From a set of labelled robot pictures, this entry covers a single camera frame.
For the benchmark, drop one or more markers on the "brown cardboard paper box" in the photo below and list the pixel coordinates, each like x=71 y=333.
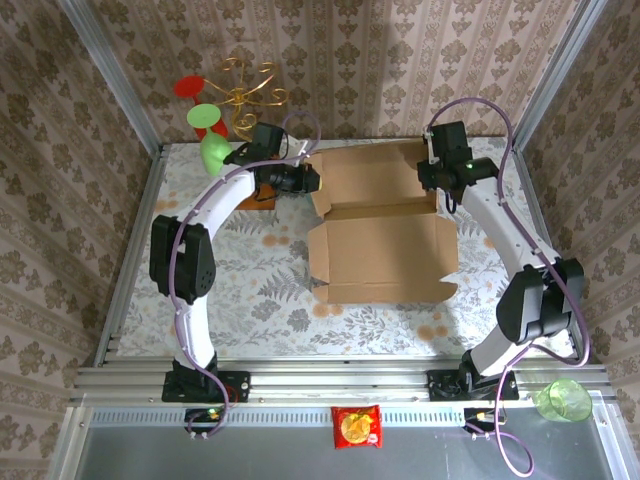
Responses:
x=380 y=250

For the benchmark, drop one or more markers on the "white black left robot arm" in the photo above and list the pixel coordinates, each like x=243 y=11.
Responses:
x=197 y=335

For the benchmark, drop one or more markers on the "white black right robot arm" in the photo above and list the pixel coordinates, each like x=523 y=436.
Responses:
x=500 y=225

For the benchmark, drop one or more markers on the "orange wooden base board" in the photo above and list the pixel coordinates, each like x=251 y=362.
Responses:
x=250 y=204

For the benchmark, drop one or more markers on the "green plastic wine glass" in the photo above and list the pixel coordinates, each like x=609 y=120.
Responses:
x=215 y=152

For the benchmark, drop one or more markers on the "red plastic wine glass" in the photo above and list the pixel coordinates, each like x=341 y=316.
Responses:
x=189 y=86

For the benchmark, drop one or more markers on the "floral patterned table cloth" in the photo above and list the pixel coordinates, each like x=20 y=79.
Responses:
x=280 y=325

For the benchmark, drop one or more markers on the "small black circuit board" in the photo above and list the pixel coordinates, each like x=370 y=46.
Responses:
x=202 y=415
x=482 y=416

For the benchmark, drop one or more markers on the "red snack packet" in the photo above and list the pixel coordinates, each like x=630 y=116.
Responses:
x=356 y=427

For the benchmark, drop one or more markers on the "transparent green plastic cup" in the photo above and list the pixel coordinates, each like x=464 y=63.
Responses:
x=570 y=405

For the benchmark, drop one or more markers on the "aluminium profile frame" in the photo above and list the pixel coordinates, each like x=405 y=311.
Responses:
x=330 y=382

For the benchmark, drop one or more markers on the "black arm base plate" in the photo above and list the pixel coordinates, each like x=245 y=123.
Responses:
x=442 y=385
x=235 y=387

